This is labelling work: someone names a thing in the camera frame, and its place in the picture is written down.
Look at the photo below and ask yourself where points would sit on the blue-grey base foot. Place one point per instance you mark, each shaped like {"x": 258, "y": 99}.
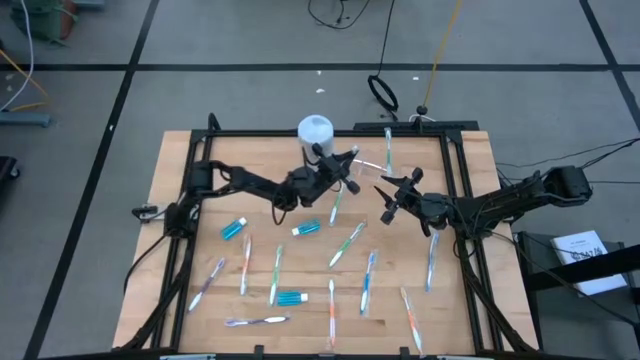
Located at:
{"x": 25, "y": 119}

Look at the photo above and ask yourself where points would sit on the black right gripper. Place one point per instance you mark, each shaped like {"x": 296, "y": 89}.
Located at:
{"x": 429, "y": 207}

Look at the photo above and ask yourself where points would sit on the clear acrylic organizer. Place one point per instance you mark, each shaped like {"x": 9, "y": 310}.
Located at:
{"x": 372, "y": 169}

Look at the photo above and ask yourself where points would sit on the white booklet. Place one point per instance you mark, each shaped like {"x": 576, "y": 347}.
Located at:
{"x": 580, "y": 245}

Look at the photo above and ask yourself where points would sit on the black round knob stand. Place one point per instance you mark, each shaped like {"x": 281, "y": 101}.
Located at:
{"x": 423, "y": 110}

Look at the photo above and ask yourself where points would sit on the green toothbrush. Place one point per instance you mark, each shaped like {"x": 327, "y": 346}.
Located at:
{"x": 388, "y": 150}
{"x": 275, "y": 275}
{"x": 336, "y": 207}
{"x": 346, "y": 245}

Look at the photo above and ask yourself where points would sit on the white wipes canister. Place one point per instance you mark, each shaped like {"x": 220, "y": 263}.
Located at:
{"x": 315, "y": 131}

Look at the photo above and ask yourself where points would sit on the grey connector bracket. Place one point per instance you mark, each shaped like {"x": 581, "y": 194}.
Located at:
{"x": 146, "y": 212}

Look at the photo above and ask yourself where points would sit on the black side cart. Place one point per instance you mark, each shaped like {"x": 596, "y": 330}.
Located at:
{"x": 575, "y": 272}

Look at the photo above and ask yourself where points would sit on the black mounting bar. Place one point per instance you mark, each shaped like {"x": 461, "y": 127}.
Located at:
{"x": 450, "y": 126}

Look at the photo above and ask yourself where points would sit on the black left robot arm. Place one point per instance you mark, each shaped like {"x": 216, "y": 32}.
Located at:
{"x": 250, "y": 182}

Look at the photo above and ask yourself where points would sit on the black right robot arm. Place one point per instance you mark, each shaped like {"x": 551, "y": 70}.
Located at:
{"x": 500, "y": 202}

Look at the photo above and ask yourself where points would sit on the orange toothbrush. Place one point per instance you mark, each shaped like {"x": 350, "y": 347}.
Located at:
{"x": 411, "y": 320}
{"x": 331, "y": 312}
{"x": 245, "y": 265}

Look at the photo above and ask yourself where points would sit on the black caster foot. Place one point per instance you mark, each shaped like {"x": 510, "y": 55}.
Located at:
{"x": 6, "y": 167}

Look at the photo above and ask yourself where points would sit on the green bag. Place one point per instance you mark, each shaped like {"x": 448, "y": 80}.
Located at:
{"x": 45, "y": 20}

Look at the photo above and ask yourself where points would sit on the blue toothbrush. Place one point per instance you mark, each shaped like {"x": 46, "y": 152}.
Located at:
{"x": 368, "y": 282}
{"x": 431, "y": 260}

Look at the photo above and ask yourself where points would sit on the purple toothbrush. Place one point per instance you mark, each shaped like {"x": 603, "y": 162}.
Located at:
{"x": 257, "y": 320}
{"x": 206, "y": 285}

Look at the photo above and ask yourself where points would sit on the black aluminium table frame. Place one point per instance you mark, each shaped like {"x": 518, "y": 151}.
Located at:
{"x": 250, "y": 133}

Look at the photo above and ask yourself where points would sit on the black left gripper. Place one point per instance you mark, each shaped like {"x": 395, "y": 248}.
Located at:
{"x": 312, "y": 185}

